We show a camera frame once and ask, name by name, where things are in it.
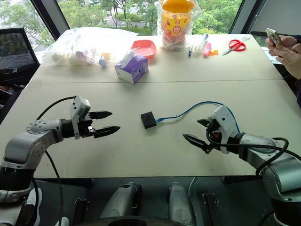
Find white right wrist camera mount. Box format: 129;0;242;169
207;105;239;155

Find person's right hand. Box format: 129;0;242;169
264;35;301;57

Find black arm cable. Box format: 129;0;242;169
35;96;77;226
206;130;290;178

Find clear plastic bag of items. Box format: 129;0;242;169
41;26;139;68

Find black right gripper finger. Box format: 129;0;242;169
182;133;209;152
197;118;211;128

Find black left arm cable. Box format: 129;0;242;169
35;96;77;226

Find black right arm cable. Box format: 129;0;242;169
206;130;290;178

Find blue glue stick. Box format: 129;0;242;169
98;52;111;68

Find blue cable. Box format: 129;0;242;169
155;101;242;135

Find black mesh office chair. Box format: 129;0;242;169
0;26;41;88

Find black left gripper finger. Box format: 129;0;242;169
90;110;113;120
93;126;121;139

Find person's left hand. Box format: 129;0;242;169
274;43;301;80

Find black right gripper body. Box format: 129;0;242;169
204;119;223;154

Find grey rounded robot leg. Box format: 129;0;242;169
99;181;142;220
167;181;196;226

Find red plastic bowl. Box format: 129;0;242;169
130;40;157;60

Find black metal bracket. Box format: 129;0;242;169
73;197;91;225
201;192;220;226

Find red handled scissors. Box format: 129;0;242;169
222;39;247;57

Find silver smartphone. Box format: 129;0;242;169
265;27;283;47

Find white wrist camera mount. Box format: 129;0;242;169
69;95;91;140
207;105;239;155

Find orange lidded snack jar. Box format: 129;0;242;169
154;0;203;51

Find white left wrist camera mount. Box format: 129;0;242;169
69;95;91;140

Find clear plastic syringe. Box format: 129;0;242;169
192;32;209;57

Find pink rectangular stick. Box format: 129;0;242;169
203;41;212;58

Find purple tissue box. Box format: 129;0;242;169
114;49;150;85

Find dark window frame pillar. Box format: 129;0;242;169
30;0;71;41
228;0;301;36

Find small black box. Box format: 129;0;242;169
140;112;157;129

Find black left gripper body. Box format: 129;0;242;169
79;112;95;138

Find white and black shoe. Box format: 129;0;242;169
23;186;43;226

